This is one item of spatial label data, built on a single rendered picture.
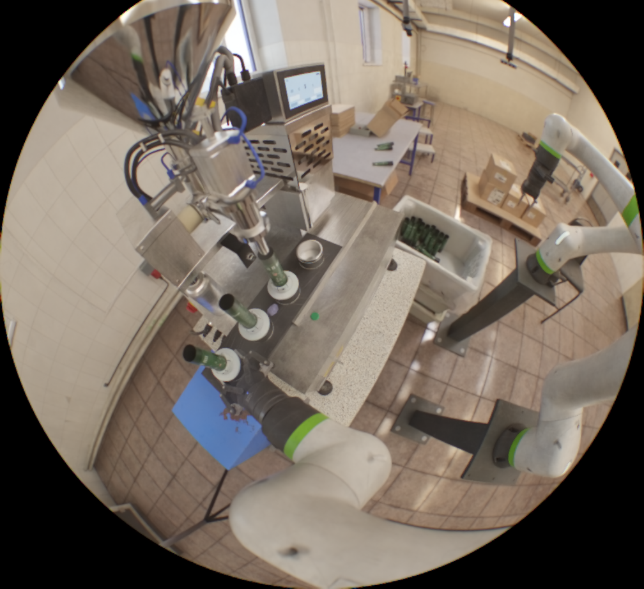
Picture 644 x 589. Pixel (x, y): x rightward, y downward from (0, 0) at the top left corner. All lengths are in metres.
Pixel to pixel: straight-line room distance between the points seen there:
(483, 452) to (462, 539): 0.54
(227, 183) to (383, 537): 0.36
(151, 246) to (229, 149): 0.19
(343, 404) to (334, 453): 0.46
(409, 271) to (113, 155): 1.90
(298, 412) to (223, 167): 0.33
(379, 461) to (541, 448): 0.44
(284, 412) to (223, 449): 0.77
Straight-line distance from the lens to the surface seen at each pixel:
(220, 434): 1.06
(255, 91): 0.40
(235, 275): 0.60
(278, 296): 0.45
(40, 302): 2.01
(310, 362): 0.45
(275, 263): 0.38
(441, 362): 1.64
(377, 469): 0.29
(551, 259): 0.96
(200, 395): 1.10
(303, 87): 0.46
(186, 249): 0.38
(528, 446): 0.67
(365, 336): 0.74
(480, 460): 0.74
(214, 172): 0.24
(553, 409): 0.61
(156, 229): 0.34
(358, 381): 0.72
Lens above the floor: 1.47
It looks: 56 degrees down
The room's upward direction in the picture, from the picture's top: 11 degrees counter-clockwise
